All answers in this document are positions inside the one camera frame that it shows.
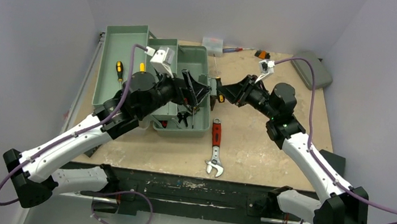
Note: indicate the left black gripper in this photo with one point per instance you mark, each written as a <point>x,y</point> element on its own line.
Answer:
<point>196,90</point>

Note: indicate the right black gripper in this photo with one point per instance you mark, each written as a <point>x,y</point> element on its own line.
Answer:
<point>243,90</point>

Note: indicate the black pliers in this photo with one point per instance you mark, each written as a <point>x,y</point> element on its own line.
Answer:
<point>183,118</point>

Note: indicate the yellow handle screwdriver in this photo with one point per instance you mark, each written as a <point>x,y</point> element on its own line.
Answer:
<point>142,67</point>

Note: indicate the black yellow phillips screwdriver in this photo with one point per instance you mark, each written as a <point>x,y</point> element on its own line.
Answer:
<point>120,72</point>

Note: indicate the green plastic tool box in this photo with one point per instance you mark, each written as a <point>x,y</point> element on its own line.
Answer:
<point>117,46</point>

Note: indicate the red black utility knife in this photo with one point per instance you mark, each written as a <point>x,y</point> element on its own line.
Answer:
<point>164,123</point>

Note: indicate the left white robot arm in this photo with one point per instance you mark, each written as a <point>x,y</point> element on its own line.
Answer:
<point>38,174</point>

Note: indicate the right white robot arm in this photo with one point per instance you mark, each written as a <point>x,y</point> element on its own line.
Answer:
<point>337,201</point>

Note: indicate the blue red screwdriver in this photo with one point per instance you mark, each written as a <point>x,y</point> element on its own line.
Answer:
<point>217,76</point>

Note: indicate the orange black hex key set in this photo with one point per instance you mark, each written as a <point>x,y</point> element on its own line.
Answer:
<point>262,54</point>

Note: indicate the clear small parts box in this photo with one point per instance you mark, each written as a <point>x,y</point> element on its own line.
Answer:
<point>213,45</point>

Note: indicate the red adjustable wrench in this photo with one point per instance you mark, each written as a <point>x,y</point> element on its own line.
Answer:
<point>214,163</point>

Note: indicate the grey green case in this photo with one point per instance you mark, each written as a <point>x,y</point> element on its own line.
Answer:
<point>311,70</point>

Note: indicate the black block right edge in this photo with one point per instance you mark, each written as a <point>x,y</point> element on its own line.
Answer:
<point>336,161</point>

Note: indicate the aluminium frame rail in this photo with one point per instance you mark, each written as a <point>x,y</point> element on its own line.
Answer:
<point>73,110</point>

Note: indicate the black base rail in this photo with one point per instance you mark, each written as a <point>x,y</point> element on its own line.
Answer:
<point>131,191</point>

